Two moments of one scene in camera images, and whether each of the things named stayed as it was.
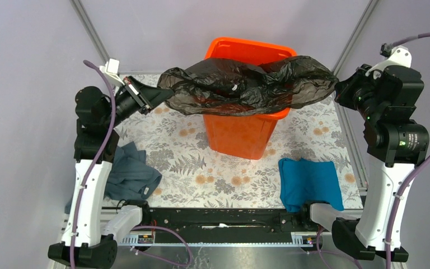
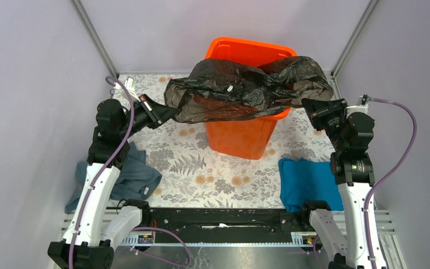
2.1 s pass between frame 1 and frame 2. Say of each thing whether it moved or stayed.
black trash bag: moved
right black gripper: moved
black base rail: stayed
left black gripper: moved
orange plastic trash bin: stayed
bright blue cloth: stayed
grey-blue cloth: stayed
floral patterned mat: stayed
